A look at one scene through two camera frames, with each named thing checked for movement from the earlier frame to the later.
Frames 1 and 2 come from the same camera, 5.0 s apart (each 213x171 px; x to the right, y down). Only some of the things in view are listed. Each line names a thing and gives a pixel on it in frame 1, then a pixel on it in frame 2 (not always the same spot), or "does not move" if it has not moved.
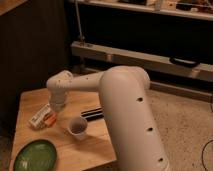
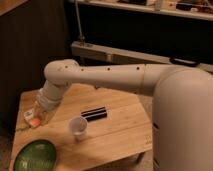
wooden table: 79,132 does not move
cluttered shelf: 190,9 does not move
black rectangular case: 92,115 does not move
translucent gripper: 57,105 to 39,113
